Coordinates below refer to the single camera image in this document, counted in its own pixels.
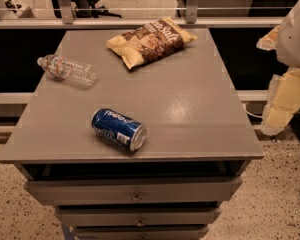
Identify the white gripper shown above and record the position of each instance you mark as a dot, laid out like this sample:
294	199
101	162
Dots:
295	39

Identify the blue pepsi can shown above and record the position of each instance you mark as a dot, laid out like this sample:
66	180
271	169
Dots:
118	128

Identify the grey drawer cabinet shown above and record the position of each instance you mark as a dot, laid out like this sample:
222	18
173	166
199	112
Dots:
196	125

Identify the yellow brown chip bag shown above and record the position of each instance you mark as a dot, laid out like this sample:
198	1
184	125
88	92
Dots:
151	42

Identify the top grey drawer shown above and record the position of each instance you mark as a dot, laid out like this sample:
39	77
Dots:
133	191

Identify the grey drawer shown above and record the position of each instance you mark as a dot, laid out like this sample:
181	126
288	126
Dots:
138	216
133	191
143	233

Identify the middle grey drawer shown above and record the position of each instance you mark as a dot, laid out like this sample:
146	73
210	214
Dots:
138	216

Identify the clear plastic water bottle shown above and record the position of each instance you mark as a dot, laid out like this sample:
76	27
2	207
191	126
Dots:
65	69

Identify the bottom grey drawer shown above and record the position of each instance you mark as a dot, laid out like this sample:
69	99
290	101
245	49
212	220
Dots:
143	233

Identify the metal railing frame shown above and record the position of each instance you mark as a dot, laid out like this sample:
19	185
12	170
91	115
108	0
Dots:
39	14

